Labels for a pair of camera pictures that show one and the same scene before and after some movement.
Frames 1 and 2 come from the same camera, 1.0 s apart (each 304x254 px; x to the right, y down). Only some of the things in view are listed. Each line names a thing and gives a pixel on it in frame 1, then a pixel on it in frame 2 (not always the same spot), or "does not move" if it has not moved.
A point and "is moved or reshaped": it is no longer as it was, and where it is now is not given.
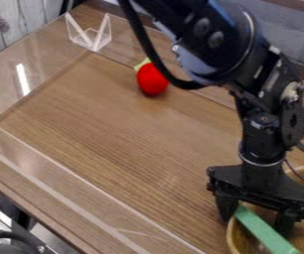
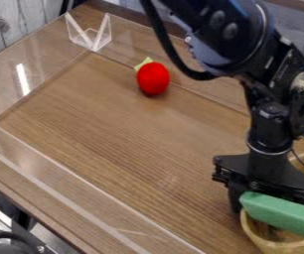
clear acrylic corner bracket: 89,39 does not move
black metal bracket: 41,247 does not move
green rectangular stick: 274,241 is moved or reshaped
